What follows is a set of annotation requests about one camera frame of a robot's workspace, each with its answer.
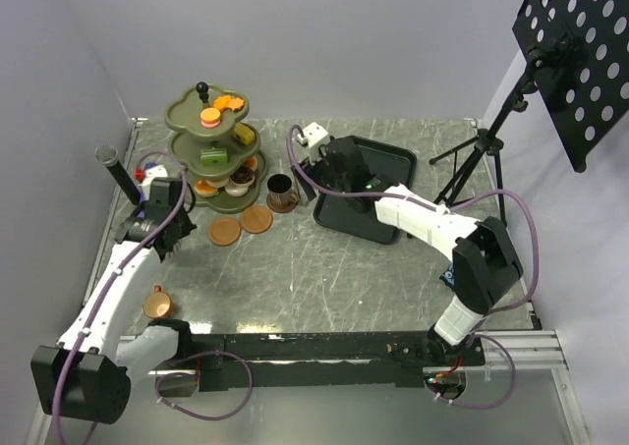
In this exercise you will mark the green three-tier serving stand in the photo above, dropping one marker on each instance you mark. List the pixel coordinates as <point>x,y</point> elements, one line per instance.
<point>183,118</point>

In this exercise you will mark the black perforated board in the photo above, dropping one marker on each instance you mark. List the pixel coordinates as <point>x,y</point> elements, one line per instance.
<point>582,46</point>

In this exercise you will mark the black handheld microphone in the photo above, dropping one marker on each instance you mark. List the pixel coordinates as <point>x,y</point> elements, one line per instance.
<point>107,155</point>

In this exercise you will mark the black tripod stand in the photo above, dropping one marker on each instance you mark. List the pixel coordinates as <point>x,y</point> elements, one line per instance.
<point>469,154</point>

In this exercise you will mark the dark metal cup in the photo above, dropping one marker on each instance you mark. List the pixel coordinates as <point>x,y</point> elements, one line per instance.
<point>281,191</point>

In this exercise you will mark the pink macaron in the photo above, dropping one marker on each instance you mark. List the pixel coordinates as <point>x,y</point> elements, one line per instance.
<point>210,125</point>

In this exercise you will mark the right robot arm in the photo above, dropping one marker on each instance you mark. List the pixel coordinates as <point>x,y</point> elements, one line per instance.
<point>481,255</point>

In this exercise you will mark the small owl sticker box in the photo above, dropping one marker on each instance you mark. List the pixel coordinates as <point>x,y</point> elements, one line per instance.
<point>447,277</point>

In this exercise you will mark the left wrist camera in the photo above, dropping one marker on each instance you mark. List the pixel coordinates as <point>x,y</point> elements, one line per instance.
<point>146,174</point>

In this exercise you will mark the dark wooden coaster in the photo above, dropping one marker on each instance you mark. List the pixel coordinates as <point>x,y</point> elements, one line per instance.
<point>280,208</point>

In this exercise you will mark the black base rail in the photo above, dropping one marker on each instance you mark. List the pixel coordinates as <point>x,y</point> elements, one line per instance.
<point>400,358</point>

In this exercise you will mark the round orange cracker biscuit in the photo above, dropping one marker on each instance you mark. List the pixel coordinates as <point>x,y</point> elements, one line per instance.
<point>210,114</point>

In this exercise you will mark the orange glazed donut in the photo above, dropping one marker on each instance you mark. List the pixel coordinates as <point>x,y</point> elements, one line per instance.
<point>204,189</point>

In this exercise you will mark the green layered cake slice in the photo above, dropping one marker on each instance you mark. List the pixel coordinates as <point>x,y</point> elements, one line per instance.
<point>216,156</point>

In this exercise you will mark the black serving tray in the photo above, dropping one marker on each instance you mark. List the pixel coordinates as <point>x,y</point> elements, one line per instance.
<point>388,165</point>

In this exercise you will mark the yellow layered cake slice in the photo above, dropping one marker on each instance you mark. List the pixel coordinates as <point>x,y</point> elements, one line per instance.
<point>244,134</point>

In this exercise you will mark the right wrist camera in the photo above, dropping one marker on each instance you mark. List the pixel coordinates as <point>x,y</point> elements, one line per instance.
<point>314,135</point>

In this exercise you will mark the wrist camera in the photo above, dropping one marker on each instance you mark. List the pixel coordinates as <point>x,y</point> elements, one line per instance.
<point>314,135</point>
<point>146,174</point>

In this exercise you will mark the light wooden coaster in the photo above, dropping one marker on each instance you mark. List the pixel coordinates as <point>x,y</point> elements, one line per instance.
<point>256,219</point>
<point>224,231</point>

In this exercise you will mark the ribbed grey bowl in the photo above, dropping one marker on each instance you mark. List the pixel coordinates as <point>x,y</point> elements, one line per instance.
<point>170,239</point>

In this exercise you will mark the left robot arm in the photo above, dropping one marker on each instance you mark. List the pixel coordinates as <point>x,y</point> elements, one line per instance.
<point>89,374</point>

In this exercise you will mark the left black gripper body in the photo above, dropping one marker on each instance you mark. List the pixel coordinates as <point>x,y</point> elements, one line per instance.
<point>186,225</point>

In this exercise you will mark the white cream donut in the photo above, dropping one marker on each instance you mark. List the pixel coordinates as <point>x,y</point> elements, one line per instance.
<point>235,191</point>

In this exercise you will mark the orange flower cookie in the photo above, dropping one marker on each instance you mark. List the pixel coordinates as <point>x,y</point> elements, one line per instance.
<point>236,103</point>

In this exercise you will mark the copper cup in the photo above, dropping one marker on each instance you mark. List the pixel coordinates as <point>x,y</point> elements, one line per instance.
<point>158,304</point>

